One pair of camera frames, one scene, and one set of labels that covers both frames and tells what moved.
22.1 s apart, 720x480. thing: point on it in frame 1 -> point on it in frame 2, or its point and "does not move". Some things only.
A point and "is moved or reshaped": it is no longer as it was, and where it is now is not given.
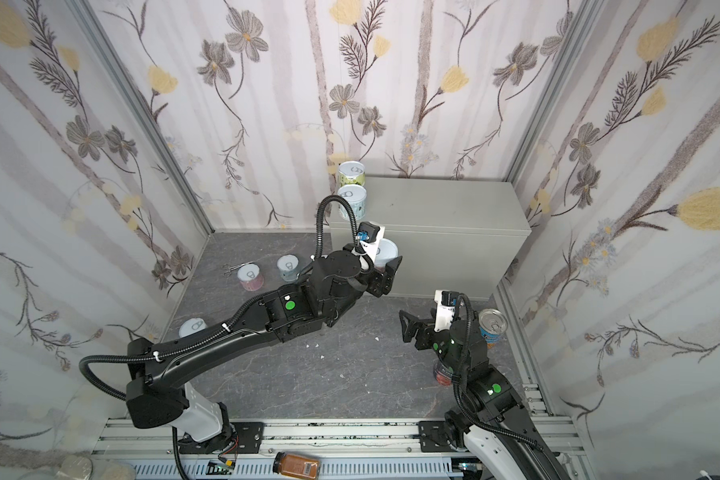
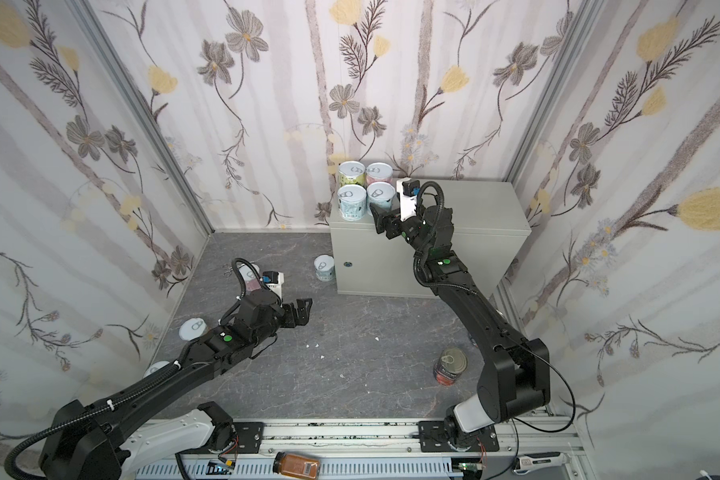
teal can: [288, 266] -> [380, 193]
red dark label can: [443, 374] does not move
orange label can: [191, 326] does not move
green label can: [351, 172] does not move
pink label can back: [250, 277] does not move
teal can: [356, 195] does not move
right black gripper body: [423, 331] -> [393, 222]
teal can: [387, 251] is moved or reshaped
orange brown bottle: [296, 466] does not move
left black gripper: [381, 279] -> [291, 312]
